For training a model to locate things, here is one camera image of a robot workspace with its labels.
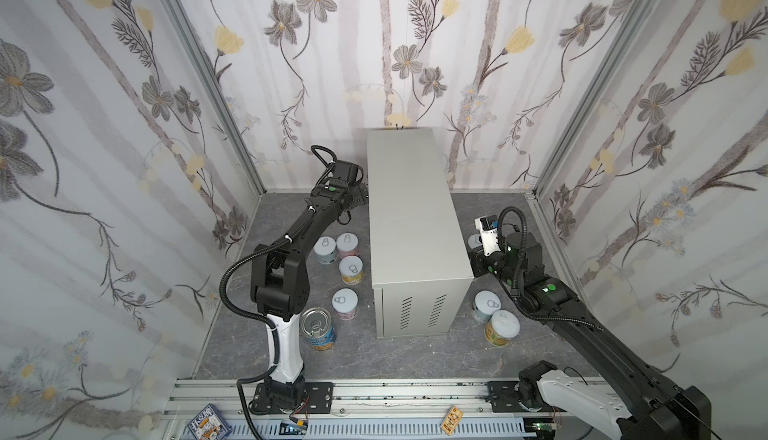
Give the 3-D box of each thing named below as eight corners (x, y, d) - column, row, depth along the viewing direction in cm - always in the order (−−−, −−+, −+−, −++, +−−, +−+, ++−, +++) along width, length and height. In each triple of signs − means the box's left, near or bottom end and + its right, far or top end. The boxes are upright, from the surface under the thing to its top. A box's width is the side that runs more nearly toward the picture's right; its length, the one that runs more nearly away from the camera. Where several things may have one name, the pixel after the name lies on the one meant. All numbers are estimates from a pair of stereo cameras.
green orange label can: (487, 346, 84) (495, 336, 78) (482, 321, 89) (489, 310, 82) (512, 346, 84) (523, 336, 78) (506, 321, 89) (515, 310, 82)
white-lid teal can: (315, 265, 101) (311, 255, 96) (319, 247, 106) (315, 236, 101) (336, 265, 101) (333, 255, 96) (339, 247, 106) (336, 236, 101)
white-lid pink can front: (332, 321, 89) (329, 312, 84) (335, 297, 94) (333, 288, 89) (357, 321, 89) (355, 313, 84) (358, 297, 94) (357, 288, 89)
